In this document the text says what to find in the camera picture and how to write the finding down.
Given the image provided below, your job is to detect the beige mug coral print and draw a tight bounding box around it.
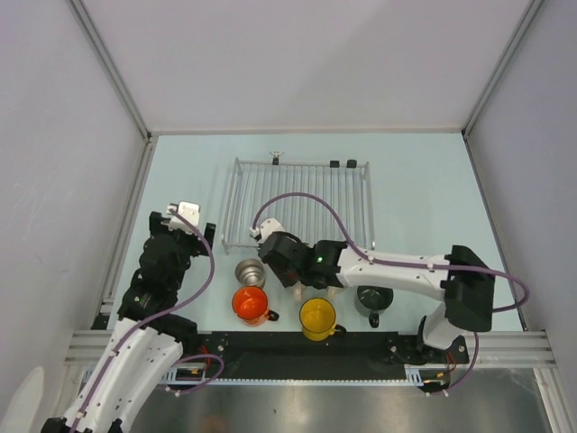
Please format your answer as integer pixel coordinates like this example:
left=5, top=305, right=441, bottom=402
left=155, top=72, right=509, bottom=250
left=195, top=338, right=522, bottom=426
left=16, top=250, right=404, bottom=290
left=290, top=282, right=306, bottom=303

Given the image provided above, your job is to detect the beige mug blue print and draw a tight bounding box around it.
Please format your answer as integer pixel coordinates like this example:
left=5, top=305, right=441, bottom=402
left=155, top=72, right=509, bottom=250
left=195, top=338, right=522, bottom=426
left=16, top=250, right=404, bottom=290
left=326, top=286, right=344, bottom=301

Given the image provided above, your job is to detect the yellow mug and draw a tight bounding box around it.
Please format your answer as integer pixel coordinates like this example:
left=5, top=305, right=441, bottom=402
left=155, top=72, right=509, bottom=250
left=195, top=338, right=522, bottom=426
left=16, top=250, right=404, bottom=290
left=298, top=298, right=347, bottom=342

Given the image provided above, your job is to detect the metal wire dish rack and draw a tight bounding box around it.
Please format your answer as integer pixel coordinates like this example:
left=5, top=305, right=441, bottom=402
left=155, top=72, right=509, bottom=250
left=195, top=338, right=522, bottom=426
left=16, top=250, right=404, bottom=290
left=221, top=152, right=376, bottom=253

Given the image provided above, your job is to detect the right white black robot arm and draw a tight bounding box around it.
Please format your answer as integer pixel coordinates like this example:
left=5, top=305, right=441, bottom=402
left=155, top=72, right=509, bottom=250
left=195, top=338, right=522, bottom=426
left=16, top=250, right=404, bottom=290
left=254, top=231, right=495, bottom=362

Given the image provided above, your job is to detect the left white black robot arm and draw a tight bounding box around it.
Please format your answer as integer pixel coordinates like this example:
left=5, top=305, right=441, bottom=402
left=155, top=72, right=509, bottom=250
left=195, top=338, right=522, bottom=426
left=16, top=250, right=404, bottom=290
left=41, top=201, right=215, bottom=432

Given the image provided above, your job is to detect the small steel cup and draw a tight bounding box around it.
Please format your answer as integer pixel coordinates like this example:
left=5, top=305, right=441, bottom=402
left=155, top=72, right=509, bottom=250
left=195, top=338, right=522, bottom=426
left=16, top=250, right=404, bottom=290
left=234, top=259, right=266, bottom=289

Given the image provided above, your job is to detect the orange mug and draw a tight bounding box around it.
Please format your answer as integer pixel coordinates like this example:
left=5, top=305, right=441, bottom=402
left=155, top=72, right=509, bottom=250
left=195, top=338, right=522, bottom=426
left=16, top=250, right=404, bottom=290
left=232, top=286, right=279, bottom=327

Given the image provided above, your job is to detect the dark green mug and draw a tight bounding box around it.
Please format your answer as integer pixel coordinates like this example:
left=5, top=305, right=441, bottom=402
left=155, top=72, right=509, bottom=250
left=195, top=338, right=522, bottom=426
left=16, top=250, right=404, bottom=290
left=354, top=285, right=394, bottom=328

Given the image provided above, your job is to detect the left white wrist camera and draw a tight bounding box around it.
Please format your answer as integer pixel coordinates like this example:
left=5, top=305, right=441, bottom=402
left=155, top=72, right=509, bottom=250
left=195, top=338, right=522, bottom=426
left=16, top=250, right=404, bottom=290
left=166, top=201, right=200, bottom=229

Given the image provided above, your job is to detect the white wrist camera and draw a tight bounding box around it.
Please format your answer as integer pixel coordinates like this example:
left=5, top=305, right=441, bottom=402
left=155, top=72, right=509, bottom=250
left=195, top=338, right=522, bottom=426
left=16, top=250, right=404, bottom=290
left=166, top=201, right=200, bottom=229
left=250, top=218, right=285, bottom=245

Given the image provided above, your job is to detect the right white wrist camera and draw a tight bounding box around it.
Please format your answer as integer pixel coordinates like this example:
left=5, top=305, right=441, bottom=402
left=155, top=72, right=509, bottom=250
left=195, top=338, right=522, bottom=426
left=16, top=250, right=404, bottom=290
left=250, top=218, right=285, bottom=245

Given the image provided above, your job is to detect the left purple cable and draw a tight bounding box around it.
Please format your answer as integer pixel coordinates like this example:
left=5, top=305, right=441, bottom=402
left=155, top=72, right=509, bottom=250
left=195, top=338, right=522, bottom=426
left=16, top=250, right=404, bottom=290
left=71, top=211, right=225, bottom=425

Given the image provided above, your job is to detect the purple cable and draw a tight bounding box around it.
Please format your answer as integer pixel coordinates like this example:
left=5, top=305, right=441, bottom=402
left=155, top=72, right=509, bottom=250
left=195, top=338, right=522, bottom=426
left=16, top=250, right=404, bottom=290
left=71, top=211, right=225, bottom=425
left=251, top=190, right=531, bottom=398

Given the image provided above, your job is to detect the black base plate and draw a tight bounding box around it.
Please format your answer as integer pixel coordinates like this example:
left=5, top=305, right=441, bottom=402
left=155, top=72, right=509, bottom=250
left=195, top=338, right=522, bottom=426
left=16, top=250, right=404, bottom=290
left=185, top=334, right=470, bottom=381

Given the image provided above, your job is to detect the grey slotted cable duct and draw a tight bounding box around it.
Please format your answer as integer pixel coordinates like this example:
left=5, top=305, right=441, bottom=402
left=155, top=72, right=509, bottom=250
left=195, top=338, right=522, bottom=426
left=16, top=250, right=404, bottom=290
left=83, top=364, right=427, bottom=387

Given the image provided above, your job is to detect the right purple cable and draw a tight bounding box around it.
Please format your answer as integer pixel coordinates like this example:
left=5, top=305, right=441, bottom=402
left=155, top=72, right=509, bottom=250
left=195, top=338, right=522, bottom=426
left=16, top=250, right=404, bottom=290
left=251, top=190, right=531, bottom=398

